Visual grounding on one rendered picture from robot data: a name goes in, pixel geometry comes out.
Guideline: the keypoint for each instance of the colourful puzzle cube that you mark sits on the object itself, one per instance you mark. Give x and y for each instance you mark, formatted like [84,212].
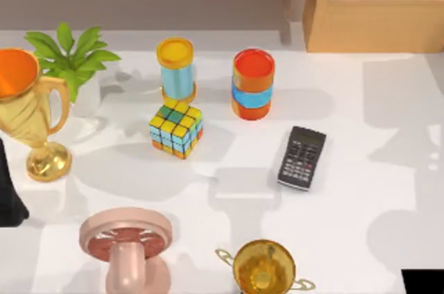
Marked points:
[177,129]

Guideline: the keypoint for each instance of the red and blue can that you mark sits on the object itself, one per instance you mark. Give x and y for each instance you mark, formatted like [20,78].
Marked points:
[253,86]

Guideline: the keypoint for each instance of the yellow and light blue can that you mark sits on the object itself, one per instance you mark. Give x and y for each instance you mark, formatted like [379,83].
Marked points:
[177,72]

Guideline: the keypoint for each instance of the black calculator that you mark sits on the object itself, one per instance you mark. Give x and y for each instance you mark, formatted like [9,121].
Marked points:
[301,158]

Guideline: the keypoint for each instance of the small gold trophy cup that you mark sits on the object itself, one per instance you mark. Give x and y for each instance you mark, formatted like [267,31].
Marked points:
[263,268]

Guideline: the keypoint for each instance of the pink desk fan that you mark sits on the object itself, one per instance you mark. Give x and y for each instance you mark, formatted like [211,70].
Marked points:
[126,249]

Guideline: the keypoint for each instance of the green plant in white pot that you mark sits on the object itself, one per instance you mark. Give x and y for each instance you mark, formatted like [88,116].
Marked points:
[71,61]

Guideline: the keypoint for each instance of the wooden cupboard door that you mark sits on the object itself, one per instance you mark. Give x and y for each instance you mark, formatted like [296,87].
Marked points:
[374,23]

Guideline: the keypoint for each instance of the large gold trophy cup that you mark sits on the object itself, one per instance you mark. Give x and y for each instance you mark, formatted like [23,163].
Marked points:
[24,106]

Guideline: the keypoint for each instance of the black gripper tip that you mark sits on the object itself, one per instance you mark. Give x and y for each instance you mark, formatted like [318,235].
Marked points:
[8,197]

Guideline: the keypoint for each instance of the black block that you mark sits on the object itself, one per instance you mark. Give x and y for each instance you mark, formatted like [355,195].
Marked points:
[423,282]

